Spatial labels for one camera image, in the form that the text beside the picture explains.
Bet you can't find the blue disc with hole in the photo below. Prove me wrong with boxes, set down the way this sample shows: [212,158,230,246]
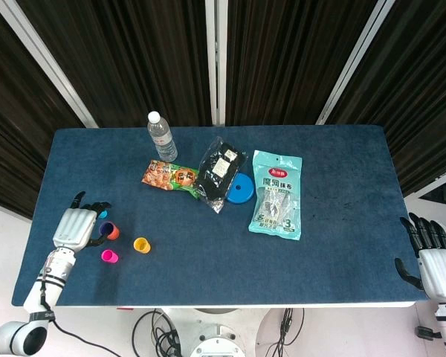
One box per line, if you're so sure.
[225,173,255,205]

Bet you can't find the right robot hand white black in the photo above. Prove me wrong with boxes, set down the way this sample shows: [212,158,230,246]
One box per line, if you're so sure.
[394,213,446,301]

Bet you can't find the orange plastic cup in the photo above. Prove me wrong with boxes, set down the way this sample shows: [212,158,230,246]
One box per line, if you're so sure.
[103,222,121,240]

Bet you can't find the yellow plastic cup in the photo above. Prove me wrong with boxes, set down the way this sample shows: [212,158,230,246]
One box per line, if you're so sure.
[133,237,152,254]

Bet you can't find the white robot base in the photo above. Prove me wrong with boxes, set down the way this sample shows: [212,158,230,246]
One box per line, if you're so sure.
[157,306,269,357]

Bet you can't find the orange green snack bag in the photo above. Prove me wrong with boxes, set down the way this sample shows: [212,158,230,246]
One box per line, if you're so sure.
[140,159,201,196]

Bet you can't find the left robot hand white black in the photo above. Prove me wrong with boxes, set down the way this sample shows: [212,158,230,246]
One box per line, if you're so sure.
[51,191,112,251]

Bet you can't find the dark brown pleated curtain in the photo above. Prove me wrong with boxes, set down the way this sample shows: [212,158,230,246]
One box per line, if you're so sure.
[224,0,380,126]
[0,0,87,221]
[16,0,213,129]
[325,0,446,198]

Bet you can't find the black cable bundle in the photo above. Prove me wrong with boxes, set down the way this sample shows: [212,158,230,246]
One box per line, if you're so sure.
[262,307,306,357]
[131,308,184,357]

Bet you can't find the white partition frame post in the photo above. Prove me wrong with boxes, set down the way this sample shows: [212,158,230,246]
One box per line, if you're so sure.
[204,0,228,126]
[314,0,397,126]
[0,0,100,129]

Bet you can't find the mint green cloth package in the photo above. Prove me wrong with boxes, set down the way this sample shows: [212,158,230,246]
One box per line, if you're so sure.
[248,149,303,241]

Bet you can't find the blue velvet table mat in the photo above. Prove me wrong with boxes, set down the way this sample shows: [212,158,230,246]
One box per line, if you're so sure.
[11,125,431,308]

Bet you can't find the clear plastic water bottle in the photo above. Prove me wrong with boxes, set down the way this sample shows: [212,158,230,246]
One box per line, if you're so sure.
[146,111,178,163]

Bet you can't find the black socks in clear bag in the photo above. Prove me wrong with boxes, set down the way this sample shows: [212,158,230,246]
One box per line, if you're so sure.
[194,135,249,215]

